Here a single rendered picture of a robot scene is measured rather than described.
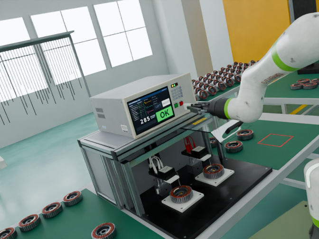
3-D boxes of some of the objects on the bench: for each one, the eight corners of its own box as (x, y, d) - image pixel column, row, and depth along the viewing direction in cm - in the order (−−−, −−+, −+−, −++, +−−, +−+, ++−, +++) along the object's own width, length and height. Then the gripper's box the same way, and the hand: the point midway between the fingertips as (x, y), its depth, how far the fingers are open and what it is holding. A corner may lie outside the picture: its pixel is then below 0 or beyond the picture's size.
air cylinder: (172, 189, 153) (170, 180, 151) (162, 196, 148) (159, 187, 147) (166, 186, 157) (164, 178, 155) (155, 193, 152) (153, 184, 151)
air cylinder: (202, 168, 166) (201, 160, 164) (194, 174, 162) (192, 165, 160) (196, 166, 170) (194, 158, 168) (187, 172, 166) (185, 163, 164)
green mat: (329, 125, 182) (328, 125, 182) (278, 170, 148) (278, 170, 148) (215, 116, 256) (215, 115, 256) (164, 144, 222) (164, 144, 222)
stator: (229, 171, 153) (227, 165, 152) (215, 181, 146) (213, 175, 145) (212, 167, 161) (211, 161, 160) (199, 176, 155) (198, 170, 154)
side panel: (125, 206, 152) (107, 152, 143) (120, 210, 150) (101, 155, 141) (101, 192, 174) (84, 144, 165) (97, 195, 172) (79, 146, 163)
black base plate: (272, 171, 149) (272, 167, 148) (185, 246, 113) (184, 242, 113) (205, 155, 186) (204, 152, 185) (124, 208, 150) (123, 205, 150)
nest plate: (234, 172, 153) (234, 170, 152) (216, 186, 144) (215, 184, 144) (212, 167, 164) (212, 165, 164) (195, 179, 156) (194, 177, 156)
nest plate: (204, 196, 139) (203, 193, 139) (182, 212, 131) (181, 210, 131) (183, 188, 151) (182, 186, 151) (162, 202, 143) (161, 200, 143)
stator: (197, 193, 140) (196, 187, 139) (184, 206, 133) (182, 199, 132) (180, 188, 148) (178, 182, 147) (166, 201, 141) (164, 194, 140)
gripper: (212, 121, 125) (176, 117, 144) (231, 110, 132) (194, 108, 151) (209, 105, 123) (173, 104, 142) (228, 95, 130) (191, 95, 149)
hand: (189, 106), depth 143 cm, fingers closed
